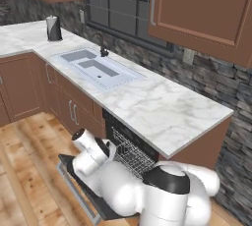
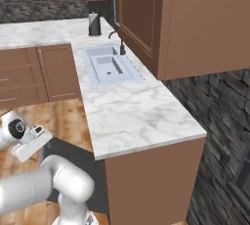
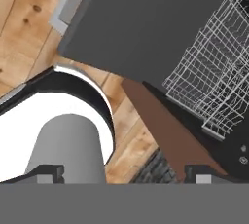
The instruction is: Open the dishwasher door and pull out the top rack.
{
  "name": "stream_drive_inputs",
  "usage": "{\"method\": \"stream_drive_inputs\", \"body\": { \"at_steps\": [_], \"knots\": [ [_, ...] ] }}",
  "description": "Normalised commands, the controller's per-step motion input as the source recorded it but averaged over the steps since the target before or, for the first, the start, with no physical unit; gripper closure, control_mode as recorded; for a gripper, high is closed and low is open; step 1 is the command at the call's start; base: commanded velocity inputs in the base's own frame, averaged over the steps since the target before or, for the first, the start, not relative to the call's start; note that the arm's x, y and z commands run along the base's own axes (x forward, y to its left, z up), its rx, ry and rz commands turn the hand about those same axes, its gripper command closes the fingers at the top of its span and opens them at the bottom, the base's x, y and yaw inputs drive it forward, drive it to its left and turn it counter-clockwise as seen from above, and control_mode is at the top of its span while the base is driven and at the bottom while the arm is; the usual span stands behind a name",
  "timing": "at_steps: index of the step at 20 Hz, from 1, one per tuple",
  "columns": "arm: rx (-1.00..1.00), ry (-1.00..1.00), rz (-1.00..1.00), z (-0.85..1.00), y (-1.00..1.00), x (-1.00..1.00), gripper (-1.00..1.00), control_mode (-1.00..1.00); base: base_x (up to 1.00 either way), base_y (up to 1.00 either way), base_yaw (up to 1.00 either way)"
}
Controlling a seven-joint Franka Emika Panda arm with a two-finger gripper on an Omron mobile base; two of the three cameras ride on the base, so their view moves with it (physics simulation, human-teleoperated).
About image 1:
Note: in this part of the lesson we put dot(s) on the brown drawer front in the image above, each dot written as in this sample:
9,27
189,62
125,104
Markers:
77,94

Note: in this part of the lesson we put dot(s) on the brown corner base cupboard door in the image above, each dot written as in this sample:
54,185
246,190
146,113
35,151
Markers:
19,85

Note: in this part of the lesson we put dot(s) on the paper towel roll on holder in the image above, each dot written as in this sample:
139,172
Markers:
53,28

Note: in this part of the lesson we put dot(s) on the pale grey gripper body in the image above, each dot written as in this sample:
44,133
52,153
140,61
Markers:
112,151

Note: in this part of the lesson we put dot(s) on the white sink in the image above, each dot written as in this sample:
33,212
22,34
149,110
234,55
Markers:
98,67

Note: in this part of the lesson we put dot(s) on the brown cabinet side panel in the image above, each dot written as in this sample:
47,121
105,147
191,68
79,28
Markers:
200,144

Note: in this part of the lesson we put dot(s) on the grey wall socket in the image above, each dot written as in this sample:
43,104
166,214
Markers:
188,56
82,16

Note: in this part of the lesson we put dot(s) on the dark framed window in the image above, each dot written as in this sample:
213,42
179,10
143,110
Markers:
124,4

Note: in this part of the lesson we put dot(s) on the narrow brown base cupboard door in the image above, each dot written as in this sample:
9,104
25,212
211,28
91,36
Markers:
51,92

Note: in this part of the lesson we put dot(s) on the black tap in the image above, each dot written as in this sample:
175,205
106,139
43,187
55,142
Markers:
103,50

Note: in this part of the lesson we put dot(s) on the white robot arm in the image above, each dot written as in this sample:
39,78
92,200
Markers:
124,187

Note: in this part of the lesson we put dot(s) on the black dishwasher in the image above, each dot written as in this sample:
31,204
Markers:
113,122

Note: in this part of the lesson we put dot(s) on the large brown wall cupboard door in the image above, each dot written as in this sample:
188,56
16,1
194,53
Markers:
203,10

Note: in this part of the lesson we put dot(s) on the dark dishwasher door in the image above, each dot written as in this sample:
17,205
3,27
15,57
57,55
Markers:
98,200

